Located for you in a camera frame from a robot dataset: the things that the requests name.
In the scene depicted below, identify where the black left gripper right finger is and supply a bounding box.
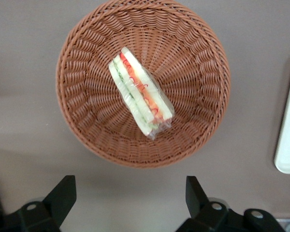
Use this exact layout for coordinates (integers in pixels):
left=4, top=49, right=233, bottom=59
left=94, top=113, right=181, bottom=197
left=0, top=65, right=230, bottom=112
left=175, top=175, right=234, bottom=232

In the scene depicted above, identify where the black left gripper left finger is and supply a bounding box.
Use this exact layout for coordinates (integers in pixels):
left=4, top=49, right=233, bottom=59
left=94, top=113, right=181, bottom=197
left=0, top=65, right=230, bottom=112
left=0, top=175, right=77, bottom=232

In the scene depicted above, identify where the plastic-wrapped triangle sandwich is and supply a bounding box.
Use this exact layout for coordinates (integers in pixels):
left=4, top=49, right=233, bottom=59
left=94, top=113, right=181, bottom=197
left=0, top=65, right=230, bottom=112
left=108, top=46, right=175, bottom=141

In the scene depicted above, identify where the round brown wicker basket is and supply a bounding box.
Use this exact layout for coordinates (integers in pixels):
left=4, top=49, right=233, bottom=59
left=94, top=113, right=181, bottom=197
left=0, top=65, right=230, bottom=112
left=55, top=0, right=232, bottom=169

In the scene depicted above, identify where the beige rectangular serving tray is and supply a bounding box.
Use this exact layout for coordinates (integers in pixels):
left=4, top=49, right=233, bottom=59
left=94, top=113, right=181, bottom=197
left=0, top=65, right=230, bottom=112
left=274, top=56, right=290, bottom=174

